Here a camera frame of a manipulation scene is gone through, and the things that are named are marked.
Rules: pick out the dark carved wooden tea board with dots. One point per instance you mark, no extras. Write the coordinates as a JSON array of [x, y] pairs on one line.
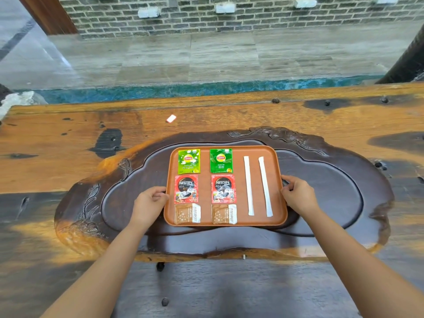
[[331, 195]]

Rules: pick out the person's right hand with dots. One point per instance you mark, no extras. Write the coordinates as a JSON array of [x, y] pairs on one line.
[[301, 195]]

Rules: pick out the brown sugar packet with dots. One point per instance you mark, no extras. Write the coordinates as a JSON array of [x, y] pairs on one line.
[[187, 214], [224, 214]]

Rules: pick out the small white scrap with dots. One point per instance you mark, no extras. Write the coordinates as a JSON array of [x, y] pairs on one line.
[[171, 118]]

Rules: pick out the person's left thumb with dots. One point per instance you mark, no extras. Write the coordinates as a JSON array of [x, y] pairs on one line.
[[159, 190]]

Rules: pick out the red instant coffee packet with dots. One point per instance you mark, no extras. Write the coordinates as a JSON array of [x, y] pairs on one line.
[[223, 188], [186, 188]]

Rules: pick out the person's right thumb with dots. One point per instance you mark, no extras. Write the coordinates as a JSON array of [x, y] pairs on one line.
[[289, 179]]

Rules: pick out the white rock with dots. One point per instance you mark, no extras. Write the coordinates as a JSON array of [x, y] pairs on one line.
[[20, 100]]

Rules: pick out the person's left hand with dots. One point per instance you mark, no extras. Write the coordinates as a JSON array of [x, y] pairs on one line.
[[145, 205]]

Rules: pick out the white paper-wrapped stirrer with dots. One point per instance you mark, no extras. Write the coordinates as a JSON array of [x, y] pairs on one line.
[[248, 185], [265, 187]]

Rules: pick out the person's left forearm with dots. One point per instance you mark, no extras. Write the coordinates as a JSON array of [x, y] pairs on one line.
[[99, 274]]

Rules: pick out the dark green tea bag packet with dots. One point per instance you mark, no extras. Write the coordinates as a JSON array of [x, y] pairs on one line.
[[221, 160]]

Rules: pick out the person's right forearm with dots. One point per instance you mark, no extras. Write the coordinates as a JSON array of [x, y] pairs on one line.
[[351, 261]]

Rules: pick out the dark wooden post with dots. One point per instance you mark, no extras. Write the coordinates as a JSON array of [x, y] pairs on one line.
[[407, 59]]

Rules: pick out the light green tea bag packet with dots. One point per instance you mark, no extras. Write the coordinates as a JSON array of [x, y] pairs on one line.
[[188, 161]]

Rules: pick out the reddish brown wooden post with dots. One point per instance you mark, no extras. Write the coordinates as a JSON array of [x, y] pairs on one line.
[[49, 13]]

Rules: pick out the brown rectangular tray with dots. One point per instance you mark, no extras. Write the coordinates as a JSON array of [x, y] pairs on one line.
[[205, 162]]

